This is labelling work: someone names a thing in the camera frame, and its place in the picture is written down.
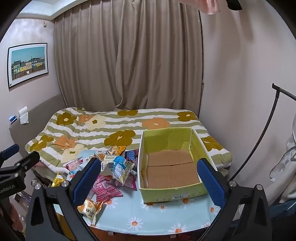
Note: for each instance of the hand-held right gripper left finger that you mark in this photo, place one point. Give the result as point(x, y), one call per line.
point(87, 183)

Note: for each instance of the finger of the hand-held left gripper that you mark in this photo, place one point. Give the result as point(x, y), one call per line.
point(10, 150)
point(26, 163)

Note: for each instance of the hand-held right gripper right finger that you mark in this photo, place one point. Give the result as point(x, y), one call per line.
point(211, 185)

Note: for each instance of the yellow-green cardboard box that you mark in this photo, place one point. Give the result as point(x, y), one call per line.
point(171, 169)

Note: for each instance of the person's left hand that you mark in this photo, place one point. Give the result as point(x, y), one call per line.
point(16, 217)

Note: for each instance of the pink striped snack packet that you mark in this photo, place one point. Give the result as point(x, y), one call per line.
point(106, 189)

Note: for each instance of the pink white snack packet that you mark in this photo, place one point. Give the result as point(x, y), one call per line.
point(74, 166)

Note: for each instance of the orange white bun packet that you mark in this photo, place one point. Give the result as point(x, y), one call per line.
point(90, 210)

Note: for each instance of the gold snack packet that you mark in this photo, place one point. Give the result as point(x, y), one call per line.
point(59, 181)

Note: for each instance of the small blue card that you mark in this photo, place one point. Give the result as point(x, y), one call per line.
point(13, 118)

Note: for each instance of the blue white snack packet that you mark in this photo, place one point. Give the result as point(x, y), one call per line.
point(118, 168)

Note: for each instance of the white paper note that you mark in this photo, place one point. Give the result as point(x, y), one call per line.
point(23, 114)

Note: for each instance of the light pink snack packet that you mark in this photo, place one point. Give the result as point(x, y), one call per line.
point(130, 182)

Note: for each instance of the orange cartoon snack packet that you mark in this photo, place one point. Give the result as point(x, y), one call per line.
point(116, 150)

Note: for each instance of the purple snack packet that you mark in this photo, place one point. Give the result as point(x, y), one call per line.
point(132, 154)

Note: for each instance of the green striped floral blanket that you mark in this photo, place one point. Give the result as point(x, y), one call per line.
point(92, 129)

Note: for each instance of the light blue daisy tablecloth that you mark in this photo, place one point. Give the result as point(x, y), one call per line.
point(148, 215)

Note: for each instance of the white garment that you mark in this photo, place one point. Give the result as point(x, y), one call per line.
point(282, 176)

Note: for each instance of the blue denim cloth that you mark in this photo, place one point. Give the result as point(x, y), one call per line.
point(283, 209)

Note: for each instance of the black metal stand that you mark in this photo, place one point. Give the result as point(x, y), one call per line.
point(269, 120)

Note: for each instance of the framed houses picture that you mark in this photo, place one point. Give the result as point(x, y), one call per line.
point(27, 64)

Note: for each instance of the beige curtain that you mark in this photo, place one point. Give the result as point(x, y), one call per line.
point(129, 58)

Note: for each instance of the pink cloth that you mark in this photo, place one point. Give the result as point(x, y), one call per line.
point(208, 5)

